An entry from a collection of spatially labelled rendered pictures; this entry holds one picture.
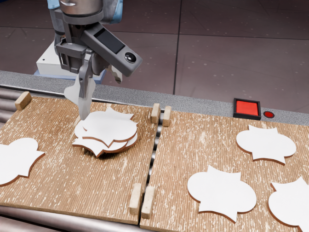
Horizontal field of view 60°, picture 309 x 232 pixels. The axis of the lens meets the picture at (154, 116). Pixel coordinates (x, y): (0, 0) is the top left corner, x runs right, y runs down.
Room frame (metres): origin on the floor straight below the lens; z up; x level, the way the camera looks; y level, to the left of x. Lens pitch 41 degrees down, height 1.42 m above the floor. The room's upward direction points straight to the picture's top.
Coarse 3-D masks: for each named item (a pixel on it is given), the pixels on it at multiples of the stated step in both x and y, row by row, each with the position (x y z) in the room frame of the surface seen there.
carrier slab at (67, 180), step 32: (32, 96) 0.66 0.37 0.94; (32, 128) 0.52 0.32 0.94; (64, 128) 0.52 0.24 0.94; (64, 160) 0.41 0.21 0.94; (96, 160) 0.41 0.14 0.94; (128, 160) 0.41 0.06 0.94; (0, 192) 0.32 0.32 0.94; (32, 192) 0.32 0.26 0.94; (64, 192) 0.32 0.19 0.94; (96, 192) 0.32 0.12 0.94; (128, 192) 0.32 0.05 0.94
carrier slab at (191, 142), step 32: (192, 128) 0.52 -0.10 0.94; (224, 128) 0.52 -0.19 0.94; (288, 128) 0.52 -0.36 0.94; (160, 160) 0.41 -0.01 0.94; (192, 160) 0.41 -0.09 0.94; (224, 160) 0.41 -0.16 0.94; (288, 160) 0.41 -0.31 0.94; (160, 192) 0.32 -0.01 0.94; (256, 192) 0.32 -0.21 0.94; (160, 224) 0.25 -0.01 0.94; (192, 224) 0.25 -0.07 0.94; (224, 224) 0.25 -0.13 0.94; (256, 224) 0.25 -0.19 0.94
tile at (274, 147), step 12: (240, 132) 0.49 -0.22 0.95; (252, 132) 0.49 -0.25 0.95; (264, 132) 0.49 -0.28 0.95; (276, 132) 0.49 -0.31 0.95; (240, 144) 0.45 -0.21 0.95; (252, 144) 0.45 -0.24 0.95; (264, 144) 0.45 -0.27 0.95; (276, 144) 0.45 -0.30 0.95; (288, 144) 0.45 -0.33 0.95; (252, 156) 0.41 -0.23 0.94; (264, 156) 0.41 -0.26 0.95; (276, 156) 0.41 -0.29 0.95; (288, 156) 0.42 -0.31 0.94
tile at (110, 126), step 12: (108, 108) 0.54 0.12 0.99; (84, 120) 0.49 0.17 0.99; (96, 120) 0.49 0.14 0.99; (108, 120) 0.49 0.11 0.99; (120, 120) 0.49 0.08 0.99; (96, 132) 0.45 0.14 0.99; (108, 132) 0.45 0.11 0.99; (120, 132) 0.45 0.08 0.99; (132, 132) 0.45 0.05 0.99; (108, 144) 0.41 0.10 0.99
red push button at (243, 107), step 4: (236, 104) 0.63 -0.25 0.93; (240, 104) 0.63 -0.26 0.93; (244, 104) 0.63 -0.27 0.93; (248, 104) 0.63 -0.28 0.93; (252, 104) 0.63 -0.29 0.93; (256, 104) 0.63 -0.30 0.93; (236, 108) 0.61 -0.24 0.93; (240, 108) 0.61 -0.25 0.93; (244, 108) 0.61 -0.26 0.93; (248, 108) 0.61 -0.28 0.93; (252, 108) 0.61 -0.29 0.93; (256, 108) 0.61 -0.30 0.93; (240, 112) 0.59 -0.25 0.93; (244, 112) 0.59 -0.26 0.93; (248, 112) 0.59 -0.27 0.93; (252, 112) 0.59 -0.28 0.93; (256, 112) 0.59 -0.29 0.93
